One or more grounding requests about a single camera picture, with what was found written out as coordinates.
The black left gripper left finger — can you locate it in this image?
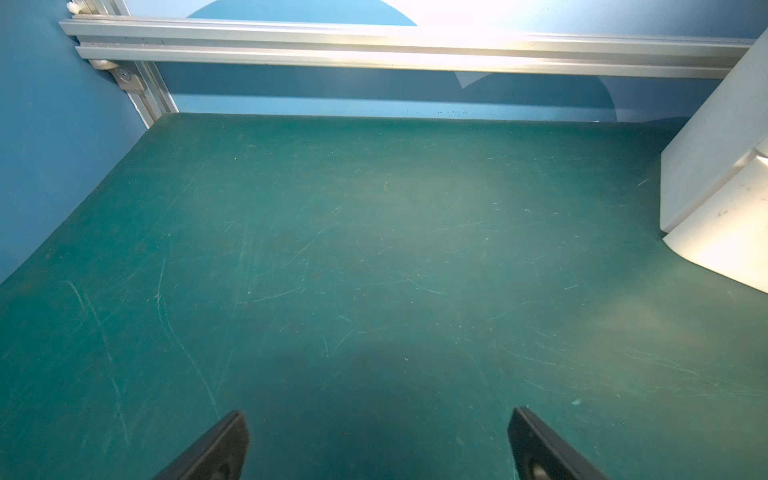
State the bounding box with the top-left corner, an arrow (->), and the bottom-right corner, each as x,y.
154,410 -> 250,480

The aluminium left corner post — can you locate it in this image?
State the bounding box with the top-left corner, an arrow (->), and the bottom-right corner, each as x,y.
66,0 -> 179,129

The aluminium back frame rail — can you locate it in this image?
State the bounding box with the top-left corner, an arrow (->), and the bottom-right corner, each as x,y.
60,15 -> 753,79

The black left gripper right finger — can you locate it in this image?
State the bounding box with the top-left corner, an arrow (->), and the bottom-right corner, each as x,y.
507,407 -> 608,480

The white drawer cabinet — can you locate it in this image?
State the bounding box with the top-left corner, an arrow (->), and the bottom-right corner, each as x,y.
660,35 -> 767,291

